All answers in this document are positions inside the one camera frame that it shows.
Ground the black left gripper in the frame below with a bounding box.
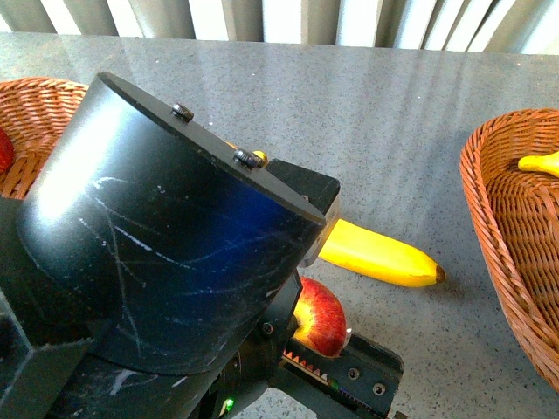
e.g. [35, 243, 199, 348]
[209, 274, 404, 418]

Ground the red yellow apple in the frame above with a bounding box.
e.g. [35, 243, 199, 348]
[293, 277, 347, 358]

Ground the brown wicker basket right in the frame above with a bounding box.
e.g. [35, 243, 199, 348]
[459, 108, 558, 388]

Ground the brown wicker basket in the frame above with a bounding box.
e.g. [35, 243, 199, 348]
[459, 108, 558, 388]
[1, 77, 88, 199]

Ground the curved yellow banana in basket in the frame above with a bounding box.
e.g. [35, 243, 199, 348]
[517, 151, 559, 178]

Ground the red apple in basket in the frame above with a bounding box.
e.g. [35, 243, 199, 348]
[0, 128, 15, 174]

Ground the brown wicker basket left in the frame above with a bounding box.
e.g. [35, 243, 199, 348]
[1, 77, 88, 199]

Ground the white pleated curtain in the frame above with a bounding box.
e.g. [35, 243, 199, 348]
[1, 0, 558, 55]

